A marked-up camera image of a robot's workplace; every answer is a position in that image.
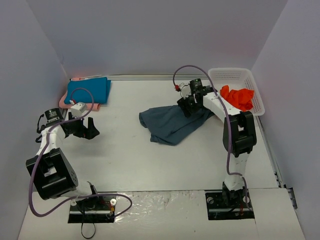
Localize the dark blue-grey t shirt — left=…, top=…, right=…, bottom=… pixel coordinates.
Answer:
left=138, top=105, right=214, bottom=146

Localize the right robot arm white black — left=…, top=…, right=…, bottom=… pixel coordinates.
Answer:
left=175, top=78, right=257, bottom=207

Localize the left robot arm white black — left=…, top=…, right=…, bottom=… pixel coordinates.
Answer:
left=26, top=108, right=101, bottom=209

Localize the folded pink t shirt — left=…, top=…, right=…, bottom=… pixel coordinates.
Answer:
left=58, top=77, right=101, bottom=111

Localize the folded teal t shirt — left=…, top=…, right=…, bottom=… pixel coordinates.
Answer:
left=63, top=77, right=112, bottom=104

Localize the orange crumpled t shirt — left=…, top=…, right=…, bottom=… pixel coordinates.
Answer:
left=219, top=85, right=255, bottom=112

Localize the white plastic basket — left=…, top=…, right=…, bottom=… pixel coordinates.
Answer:
left=208, top=67, right=265, bottom=116

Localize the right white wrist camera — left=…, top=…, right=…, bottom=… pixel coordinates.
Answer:
left=175, top=82, right=192, bottom=99

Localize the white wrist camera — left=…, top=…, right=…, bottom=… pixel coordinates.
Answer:
left=175, top=82, right=192, bottom=99
left=70, top=102, right=88, bottom=118

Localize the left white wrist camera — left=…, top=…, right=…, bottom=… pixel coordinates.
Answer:
left=70, top=102, right=88, bottom=118

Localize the aluminium rail back edge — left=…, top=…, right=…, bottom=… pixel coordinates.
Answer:
left=106, top=73, right=208, bottom=81

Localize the aluminium rail edge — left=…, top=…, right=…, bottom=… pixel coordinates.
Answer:
left=106, top=73, right=208, bottom=81
left=256, top=116, right=298, bottom=212

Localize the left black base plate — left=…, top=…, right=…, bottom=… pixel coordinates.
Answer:
left=68, top=195, right=116, bottom=224

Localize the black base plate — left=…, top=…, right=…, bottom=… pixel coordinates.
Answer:
left=205, top=190, right=255, bottom=221
left=68, top=195, right=116, bottom=224

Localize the thin black cable loop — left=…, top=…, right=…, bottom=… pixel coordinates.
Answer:
left=80, top=219, right=96, bottom=239

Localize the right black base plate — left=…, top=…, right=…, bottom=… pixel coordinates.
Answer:
left=205, top=190, right=255, bottom=221

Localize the aluminium rail right edge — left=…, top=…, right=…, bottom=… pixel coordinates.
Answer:
left=256, top=116, right=298, bottom=212

